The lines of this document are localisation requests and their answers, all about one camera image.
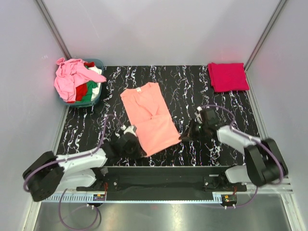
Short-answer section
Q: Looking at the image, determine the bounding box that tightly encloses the salmon orange t-shirt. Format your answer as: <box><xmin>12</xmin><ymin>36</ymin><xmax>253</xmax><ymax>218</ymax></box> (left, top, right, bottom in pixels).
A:
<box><xmin>120</xmin><ymin>82</ymin><xmax>180</xmax><ymax>157</ymax></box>

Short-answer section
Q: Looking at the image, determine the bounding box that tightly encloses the red garment in basket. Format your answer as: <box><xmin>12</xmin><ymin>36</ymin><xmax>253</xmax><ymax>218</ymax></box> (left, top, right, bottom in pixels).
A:
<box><xmin>76</xmin><ymin>62</ymin><xmax>95</xmax><ymax>102</ymax></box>

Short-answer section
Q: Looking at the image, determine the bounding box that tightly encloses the folded magenta t-shirt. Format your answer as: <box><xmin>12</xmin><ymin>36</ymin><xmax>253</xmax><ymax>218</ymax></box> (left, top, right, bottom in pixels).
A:
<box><xmin>207</xmin><ymin>63</ymin><xmax>250</xmax><ymax>93</ymax></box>

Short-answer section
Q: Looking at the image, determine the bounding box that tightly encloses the light pink t-shirt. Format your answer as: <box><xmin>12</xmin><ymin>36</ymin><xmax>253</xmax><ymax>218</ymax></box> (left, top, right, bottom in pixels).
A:
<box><xmin>53</xmin><ymin>57</ymin><xmax>107</xmax><ymax>103</ymax></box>

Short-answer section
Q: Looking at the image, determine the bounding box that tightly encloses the white garment in basket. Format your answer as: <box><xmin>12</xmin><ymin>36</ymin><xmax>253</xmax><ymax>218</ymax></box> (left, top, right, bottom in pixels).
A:
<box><xmin>89</xmin><ymin>66</ymin><xmax>102</xmax><ymax>101</ymax></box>

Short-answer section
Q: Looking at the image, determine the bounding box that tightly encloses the aluminium frame rail front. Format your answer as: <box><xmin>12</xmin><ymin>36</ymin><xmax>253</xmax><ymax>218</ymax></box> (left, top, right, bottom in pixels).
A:
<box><xmin>31</xmin><ymin>187</ymin><xmax>295</xmax><ymax>205</ymax></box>

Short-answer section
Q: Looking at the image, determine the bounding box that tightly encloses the green garment in basket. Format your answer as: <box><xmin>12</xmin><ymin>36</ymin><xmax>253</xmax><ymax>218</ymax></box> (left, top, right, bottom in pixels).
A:
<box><xmin>82</xmin><ymin>81</ymin><xmax>100</xmax><ymax>102</ymax></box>

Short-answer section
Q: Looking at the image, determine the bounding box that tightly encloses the corner aluminium post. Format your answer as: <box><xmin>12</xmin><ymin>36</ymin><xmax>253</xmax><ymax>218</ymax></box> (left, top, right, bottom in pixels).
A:
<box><xmin>244</xmin><ymin>0</ymin><xmax>289</xmax><ymax>72</ymax></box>
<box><xmin>34</xmin><ymin>0</ymin><xmax>72</xmax><ymax>59</ymax></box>

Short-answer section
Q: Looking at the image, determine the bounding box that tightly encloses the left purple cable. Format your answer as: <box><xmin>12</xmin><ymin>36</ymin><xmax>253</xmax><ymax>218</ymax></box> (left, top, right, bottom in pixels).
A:
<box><xmin>23</xmin><ymin>114</ymin><xmax>127</xmax><ymax>229</ymax></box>

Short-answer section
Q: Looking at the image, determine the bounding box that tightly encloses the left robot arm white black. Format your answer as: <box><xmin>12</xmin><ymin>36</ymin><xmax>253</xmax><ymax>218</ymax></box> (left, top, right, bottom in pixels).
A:
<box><xmin>23</xmin><ymin>133</ymin><xmax>146</xmax><ymax>202</ymax></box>

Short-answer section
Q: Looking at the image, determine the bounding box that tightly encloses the right corner aluminium post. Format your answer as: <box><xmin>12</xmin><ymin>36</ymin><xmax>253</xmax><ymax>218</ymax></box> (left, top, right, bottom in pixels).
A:
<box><xmin>244</xmin><ymin>0</ymin><xmax>289</xmax><ymax>72</ymax></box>

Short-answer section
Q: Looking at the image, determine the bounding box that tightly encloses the left corner aluminium post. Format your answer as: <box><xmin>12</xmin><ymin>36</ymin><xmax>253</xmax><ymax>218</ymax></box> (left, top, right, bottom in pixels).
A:
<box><xmin>34</xmin><ymin>0</ymin><xmax>72</xmax><ymax>59</ymax></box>

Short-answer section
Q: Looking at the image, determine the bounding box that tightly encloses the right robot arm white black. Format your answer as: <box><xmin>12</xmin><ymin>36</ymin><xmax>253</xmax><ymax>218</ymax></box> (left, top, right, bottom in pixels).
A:
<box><xmin>179</xmin><ymin>105</ymin><xmax>289</xmax><ymax>191</ymax></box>

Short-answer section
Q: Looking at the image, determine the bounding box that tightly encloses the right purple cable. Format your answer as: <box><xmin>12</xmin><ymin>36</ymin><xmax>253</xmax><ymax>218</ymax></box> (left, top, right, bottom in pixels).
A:
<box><xmin>199</xmin><ymin>104</ymin><xmax>286</xmax><ymax>209</ymax></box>

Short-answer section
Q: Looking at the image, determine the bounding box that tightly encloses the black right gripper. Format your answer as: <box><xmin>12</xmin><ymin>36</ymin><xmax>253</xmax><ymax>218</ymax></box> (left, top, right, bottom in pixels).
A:
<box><xmin>179</xmin><ymin>118</ymin><xmax>208</xmax><ymax>142</ymax></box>

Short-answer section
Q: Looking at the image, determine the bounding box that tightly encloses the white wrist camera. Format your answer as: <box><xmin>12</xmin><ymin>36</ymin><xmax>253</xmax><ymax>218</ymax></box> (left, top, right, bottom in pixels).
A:
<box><xmin>194</xmin><ymin>106</ymin><xmax>203</xmax><ymax>124</ymax></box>
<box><xmin>121</xmin><ymin>125</ymin><xmax>137</xmax><ymax>136</ymax></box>

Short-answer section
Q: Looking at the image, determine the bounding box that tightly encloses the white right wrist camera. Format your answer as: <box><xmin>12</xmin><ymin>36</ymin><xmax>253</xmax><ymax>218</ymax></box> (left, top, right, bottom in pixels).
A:
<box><xmin>194</xmin><ymin>106</ymin><xmax>203</xmax><ymax>124</ymax></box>

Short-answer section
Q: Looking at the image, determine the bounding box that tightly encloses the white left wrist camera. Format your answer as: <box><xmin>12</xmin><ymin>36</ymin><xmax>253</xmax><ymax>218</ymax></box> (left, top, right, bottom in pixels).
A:
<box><xmin>121</xmin><ymin>125</ymin><xmax>137</xmax><ymax>136</ymax></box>

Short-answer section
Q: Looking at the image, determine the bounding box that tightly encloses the teal laundry basket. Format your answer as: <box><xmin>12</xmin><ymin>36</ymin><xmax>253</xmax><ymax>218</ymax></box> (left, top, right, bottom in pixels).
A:
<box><xmin>57</xmin><ymin>58</ymin><xmax>104</xmax><ymax>108</ymax></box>

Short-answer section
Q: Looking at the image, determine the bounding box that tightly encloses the purple cable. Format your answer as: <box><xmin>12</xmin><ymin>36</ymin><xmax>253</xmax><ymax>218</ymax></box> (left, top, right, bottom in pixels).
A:
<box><xmin>23</xmin><ymin>114</ymin><xmax>127</xmax><ymax>229</ymax></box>
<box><xmin>199</xmin><ymin>104</ymin><xmax>286</xmax><ymax>209</ymax></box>

